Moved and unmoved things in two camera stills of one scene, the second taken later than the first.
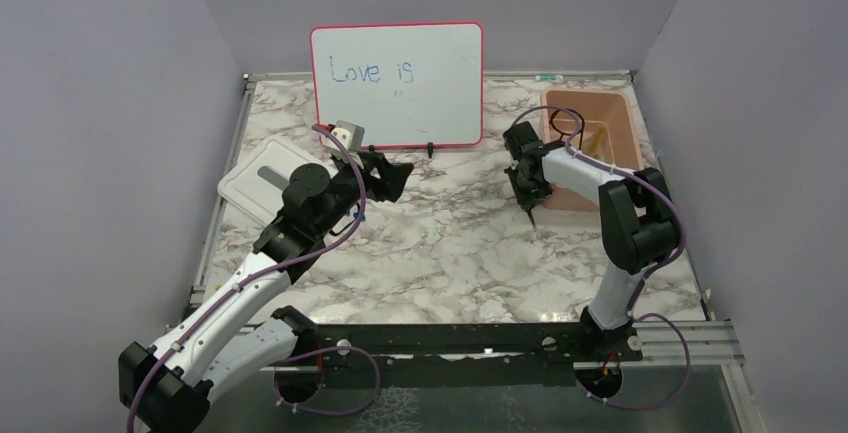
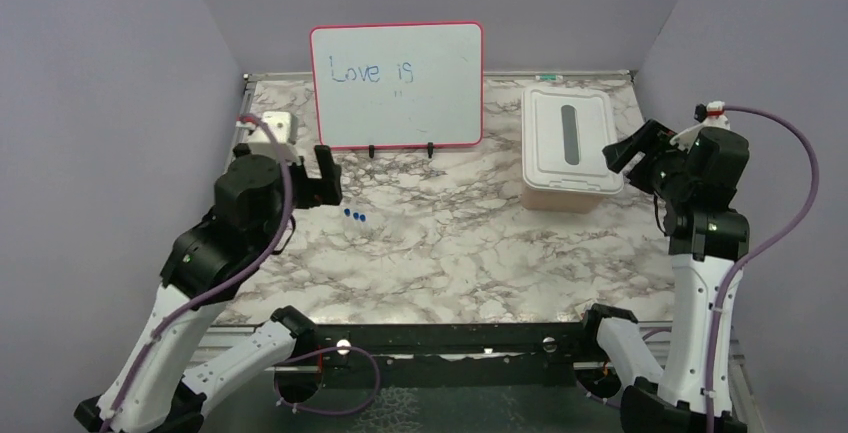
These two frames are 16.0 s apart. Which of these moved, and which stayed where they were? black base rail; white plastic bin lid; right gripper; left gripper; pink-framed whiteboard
Moved: right gripper; left gripper; white plastic bin lid
Stayed: black base rail; pink-framed whiteboard
